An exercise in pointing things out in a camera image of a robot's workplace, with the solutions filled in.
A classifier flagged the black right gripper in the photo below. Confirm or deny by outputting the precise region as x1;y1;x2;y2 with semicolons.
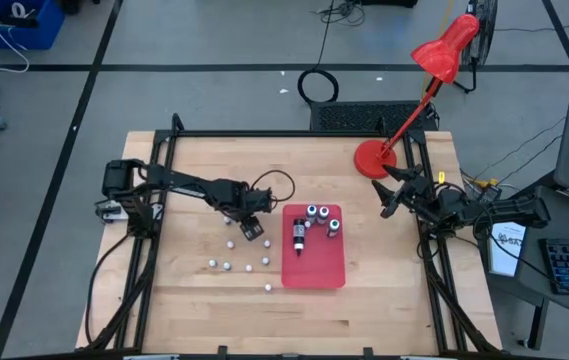
371;164;446;220

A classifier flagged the red translucent plastic bin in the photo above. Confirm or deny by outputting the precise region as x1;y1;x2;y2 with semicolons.
281;203;347;290

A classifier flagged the red desk lamp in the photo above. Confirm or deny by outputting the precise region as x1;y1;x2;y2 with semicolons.
353;13;481;180

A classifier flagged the black perforated floor mat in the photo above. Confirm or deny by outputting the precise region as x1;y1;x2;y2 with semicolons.
308;100;441;133

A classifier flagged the white printed box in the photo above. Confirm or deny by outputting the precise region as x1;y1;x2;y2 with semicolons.
487;222;528;278

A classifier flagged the black desk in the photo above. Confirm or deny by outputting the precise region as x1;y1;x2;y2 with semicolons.
483;172;569;351

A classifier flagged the black floor fan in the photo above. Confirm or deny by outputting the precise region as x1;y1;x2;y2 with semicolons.
451;0;500;95

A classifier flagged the blue plastic crate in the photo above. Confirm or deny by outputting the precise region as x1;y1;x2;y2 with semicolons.
0;0;66;51

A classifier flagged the black aluminium table frame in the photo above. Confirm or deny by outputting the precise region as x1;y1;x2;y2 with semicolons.
74;112;504;360

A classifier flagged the black coiled cable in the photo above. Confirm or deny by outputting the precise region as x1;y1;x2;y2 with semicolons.
297;0;340;105

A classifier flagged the black cable bundle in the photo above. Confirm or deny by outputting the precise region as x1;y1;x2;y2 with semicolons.
317;0;368;27

